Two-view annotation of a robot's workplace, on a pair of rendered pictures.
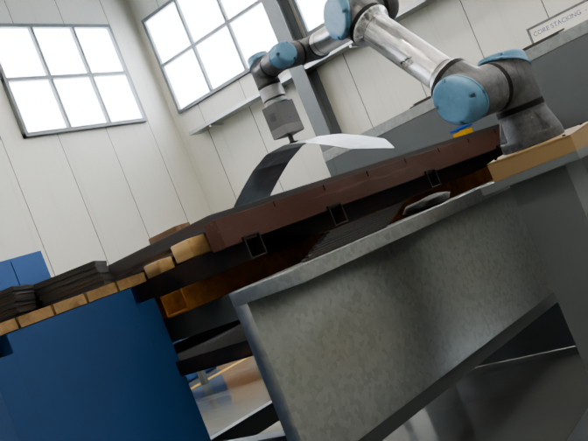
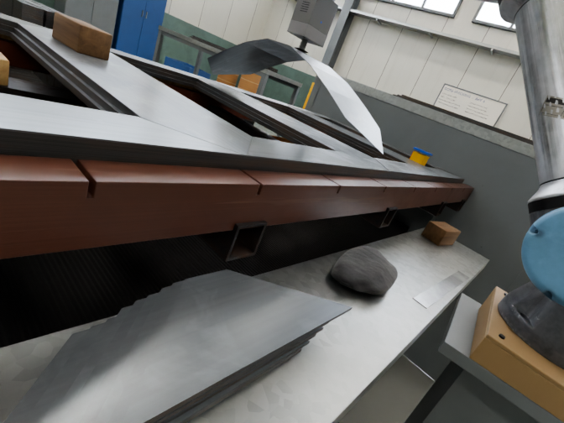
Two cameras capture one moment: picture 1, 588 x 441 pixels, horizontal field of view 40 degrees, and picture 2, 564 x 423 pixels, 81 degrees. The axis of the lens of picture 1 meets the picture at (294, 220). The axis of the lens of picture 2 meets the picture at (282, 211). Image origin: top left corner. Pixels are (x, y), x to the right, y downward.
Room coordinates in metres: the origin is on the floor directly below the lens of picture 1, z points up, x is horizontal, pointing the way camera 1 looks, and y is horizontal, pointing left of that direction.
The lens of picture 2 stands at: (1.51, -0.08, 0.94)
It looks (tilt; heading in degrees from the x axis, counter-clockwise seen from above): 21 degrees down; 353
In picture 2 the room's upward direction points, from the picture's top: 22 degrees clockwise
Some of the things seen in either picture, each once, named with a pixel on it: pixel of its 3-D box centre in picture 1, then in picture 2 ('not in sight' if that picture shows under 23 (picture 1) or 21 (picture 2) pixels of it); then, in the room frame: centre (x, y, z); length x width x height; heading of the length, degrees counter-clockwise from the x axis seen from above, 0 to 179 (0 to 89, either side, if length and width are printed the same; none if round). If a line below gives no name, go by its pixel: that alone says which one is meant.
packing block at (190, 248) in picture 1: (190, 248); not in sight; (1.69, 0.22, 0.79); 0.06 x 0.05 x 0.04; 48
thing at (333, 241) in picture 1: (339, 236); (190, 337); (1.75, -0.08, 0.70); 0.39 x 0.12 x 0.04; 138
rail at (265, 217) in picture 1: (419, 165); (388, 194); (2.22, -0.38, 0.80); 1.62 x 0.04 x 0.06; 138
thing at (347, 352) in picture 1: (439, 290); not in sight; (2.05, -0.28, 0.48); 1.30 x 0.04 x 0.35; 138
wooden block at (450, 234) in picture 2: not in sight; (441, 232); (2.41, -0.66, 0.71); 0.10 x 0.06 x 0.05; 127
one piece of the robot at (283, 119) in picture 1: (280, 118); (310, 15); (2.50, -0.08, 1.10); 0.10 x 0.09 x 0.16; 47
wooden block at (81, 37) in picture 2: (171, 238); (81, 36); (2.25, 0.34, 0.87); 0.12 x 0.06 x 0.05; 53
